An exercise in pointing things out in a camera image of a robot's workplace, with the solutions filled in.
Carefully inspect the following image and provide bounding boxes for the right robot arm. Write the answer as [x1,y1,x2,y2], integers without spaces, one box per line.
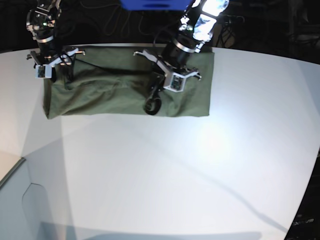
[26,0,85,83]

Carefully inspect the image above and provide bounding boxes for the grey cable loops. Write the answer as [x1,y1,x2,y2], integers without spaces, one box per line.
[103,11,173,38]

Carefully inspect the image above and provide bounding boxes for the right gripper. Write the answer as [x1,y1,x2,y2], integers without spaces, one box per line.
[26,46,86,83]

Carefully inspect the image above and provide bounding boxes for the blue box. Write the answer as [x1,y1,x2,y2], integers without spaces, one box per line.
[120,0,192,11]

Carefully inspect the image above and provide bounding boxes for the olive green t-shirt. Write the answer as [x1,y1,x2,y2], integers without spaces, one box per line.
[43,46,215,119]

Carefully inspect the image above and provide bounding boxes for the black power strip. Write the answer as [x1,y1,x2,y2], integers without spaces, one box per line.
[220,14,245,24]

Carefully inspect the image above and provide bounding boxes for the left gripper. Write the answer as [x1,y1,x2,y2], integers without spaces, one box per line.
[133,49,202,116]

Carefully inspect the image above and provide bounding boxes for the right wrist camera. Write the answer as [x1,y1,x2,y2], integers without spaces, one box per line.
[35,64,53,79]

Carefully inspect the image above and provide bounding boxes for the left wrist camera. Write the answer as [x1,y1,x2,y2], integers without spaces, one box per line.
[163,72,186,93]

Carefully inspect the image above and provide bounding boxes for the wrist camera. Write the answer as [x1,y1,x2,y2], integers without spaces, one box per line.
[163,72,186,93]
[35,64,53,79]

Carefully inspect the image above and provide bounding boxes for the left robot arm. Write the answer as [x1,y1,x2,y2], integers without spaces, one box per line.
[133,0,230,116]

